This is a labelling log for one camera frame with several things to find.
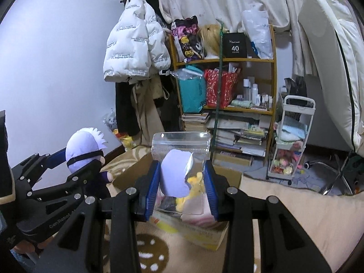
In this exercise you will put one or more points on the purple haired doll plush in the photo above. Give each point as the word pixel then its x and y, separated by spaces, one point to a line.
pixel 84 146

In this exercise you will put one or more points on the white plastic bag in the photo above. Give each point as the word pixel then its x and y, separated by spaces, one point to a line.
pixel 257 28

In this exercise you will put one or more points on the beige patterned plush rug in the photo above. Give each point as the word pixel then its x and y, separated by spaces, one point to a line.
pixel 271 228

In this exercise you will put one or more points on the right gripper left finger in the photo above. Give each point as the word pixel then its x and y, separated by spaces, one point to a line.
pixel 77 246

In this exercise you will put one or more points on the teal shopping bag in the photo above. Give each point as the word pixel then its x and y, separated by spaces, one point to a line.
pixel 192 89

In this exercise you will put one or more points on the blonde wig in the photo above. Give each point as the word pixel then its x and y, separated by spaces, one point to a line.
pixel 210 37

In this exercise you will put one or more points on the white puffer jacket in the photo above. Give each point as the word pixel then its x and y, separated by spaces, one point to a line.
pixel 136 49

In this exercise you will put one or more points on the clear bag with purple item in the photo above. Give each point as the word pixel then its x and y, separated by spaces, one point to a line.
pixel 181 155

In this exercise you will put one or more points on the left hand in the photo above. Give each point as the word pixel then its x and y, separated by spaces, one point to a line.
pixel 25 247

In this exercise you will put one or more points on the white rolling cart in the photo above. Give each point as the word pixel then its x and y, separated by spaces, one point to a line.
pixel 291 136

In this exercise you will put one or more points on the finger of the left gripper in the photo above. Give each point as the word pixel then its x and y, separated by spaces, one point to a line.
pixel 40 163
pixel 74 185

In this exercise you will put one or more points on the black box number 40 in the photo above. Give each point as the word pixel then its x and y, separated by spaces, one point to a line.
pixel 234 45

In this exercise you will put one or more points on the stack of books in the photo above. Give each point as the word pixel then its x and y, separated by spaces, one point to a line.
pixel 235 131

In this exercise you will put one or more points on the printed cardboard box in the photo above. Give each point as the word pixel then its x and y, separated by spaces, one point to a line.
pixel 131 165

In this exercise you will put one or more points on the pink white roll cushion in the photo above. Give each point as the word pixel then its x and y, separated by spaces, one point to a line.
pixel 196 211

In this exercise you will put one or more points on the wooden bookshelf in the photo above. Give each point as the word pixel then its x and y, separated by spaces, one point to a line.
pixel 272 81

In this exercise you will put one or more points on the green pole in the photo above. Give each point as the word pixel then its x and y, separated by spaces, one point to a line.
pixel 219 86

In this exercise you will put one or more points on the black pink printed bag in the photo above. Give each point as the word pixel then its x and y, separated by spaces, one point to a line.
pixel 187 40

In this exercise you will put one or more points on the red gift bag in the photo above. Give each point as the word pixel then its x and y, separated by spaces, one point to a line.
pixel 223 87

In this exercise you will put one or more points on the beige hanging coat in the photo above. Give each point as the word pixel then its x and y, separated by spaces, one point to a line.
pixel 144 95

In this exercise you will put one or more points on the yellow dog plush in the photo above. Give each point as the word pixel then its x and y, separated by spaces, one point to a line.
pixel 197 188

